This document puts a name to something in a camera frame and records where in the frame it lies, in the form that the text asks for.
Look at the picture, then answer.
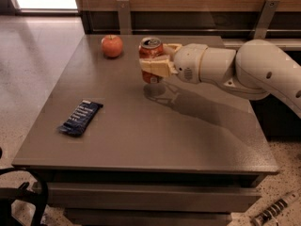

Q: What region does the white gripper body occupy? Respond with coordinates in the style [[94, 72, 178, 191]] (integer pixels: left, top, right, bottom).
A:
[[173, 43, 208, 84]]

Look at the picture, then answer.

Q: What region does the red coke can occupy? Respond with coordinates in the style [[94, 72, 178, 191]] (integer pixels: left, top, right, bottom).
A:
[[139, 37, 163, 84]]

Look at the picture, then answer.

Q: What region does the left grey metal bracket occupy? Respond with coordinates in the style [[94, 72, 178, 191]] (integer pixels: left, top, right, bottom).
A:
[[117, 0, 133, 35]]

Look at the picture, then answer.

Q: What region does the grey metal bracket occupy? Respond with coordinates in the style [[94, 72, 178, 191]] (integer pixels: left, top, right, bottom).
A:
[[250, 0, 280, 40], [117, 0, 133, 35]]

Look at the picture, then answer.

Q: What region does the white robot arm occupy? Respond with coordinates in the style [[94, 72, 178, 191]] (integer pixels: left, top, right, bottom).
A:
[[139, 38, 301, 117]]

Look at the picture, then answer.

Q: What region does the blue rxbar blueberry wrapper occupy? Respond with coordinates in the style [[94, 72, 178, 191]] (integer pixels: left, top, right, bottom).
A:
[[58, 100, 103, 137]]

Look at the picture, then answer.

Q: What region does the striped tube on floor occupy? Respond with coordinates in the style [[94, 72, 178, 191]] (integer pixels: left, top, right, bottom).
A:
[[251, 191, 300, 226]]

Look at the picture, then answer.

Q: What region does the grey table drawer front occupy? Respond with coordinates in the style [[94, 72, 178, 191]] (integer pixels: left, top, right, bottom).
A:
[[48, 183, 261, 213]]

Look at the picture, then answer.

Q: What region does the right grey metal bracket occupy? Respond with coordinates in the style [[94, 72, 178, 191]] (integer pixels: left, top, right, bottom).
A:
[[250, 0, 280, 40]]

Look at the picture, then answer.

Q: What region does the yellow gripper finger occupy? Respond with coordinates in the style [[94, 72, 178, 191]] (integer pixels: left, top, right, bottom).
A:
[[163, 43, 182, 56], [139, 55, 178, 78]]

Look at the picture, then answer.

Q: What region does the black chair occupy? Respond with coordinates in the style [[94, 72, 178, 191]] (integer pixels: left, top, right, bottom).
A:
[[0, 148, 50, 226]]

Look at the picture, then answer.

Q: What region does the red apple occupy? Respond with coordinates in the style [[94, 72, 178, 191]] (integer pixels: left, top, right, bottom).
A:
[[101, 35, 123, 58]]

